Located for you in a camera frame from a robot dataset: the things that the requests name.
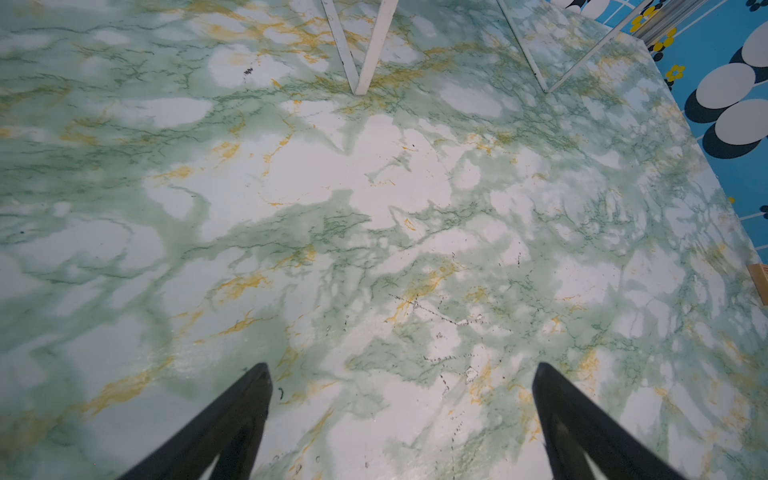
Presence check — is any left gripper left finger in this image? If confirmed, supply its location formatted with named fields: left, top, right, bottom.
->
left=121, top=363, right=273, bottom=479

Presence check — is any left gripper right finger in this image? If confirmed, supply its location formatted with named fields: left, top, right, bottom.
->
left=532, top=362, right=682, bottom=479

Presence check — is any white two-tier shelf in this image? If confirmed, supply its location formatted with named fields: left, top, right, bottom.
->
left=320, top=0, right=655, bottom=97

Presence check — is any small wooden block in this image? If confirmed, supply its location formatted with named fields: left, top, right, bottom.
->
left=748, top=264, right=768, bottom=306

